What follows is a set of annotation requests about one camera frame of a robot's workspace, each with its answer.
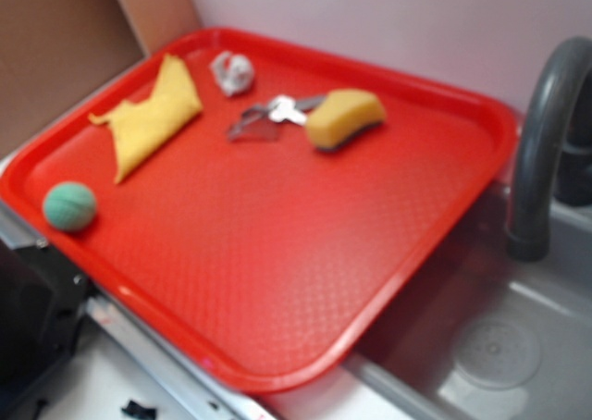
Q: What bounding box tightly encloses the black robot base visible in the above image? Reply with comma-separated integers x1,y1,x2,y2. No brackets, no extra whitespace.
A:
1,243,90,419

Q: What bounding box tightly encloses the red plastic tray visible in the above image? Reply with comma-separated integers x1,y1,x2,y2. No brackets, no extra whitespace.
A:
1,29,517,394

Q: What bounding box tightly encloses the silver key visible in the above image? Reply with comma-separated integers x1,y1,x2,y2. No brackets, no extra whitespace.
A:
267,94,326,126

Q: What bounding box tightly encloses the yellow sponge with dark base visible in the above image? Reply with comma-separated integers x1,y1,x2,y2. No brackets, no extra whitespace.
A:
304,89,387,151

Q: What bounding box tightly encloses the crumpled white paper ball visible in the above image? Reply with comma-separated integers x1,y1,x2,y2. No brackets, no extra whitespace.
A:
209,51,255,97

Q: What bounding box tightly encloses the yellow folded cloth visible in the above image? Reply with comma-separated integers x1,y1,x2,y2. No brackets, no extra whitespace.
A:
88,55,204,184

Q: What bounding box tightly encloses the green ball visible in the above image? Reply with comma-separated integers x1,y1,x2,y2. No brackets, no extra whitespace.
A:
42,181,98,233

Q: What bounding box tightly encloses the grey curved faucet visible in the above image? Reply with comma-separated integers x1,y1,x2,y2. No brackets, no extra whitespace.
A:
506,37,591,262

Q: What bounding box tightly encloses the grey plastic sink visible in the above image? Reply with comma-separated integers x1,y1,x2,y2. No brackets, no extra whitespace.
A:
345,185,591,419

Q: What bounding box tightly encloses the black cylinder behind faucet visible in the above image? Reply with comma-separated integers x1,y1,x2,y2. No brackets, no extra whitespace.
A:
553,79,591,207

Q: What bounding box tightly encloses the brown cardboard panel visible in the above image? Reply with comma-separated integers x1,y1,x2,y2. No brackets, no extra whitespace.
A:
1,0,142,155

